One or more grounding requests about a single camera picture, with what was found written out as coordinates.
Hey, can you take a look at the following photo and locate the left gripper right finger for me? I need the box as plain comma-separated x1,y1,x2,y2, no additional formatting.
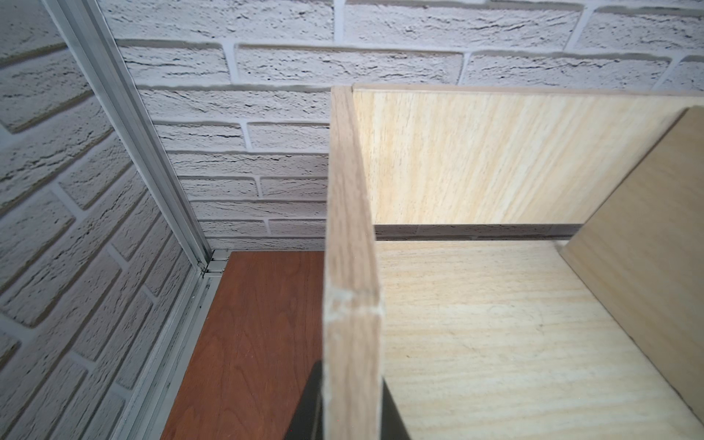
381,379,411,440

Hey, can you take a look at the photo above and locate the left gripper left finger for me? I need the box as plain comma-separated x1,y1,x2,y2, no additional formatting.
283,360,324,440

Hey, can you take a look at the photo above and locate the light wooden bookshelf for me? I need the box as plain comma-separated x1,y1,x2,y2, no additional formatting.
322,84,703,439

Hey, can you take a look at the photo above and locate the left aluminium corner post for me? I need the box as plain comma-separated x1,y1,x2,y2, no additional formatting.
43,1,212,272

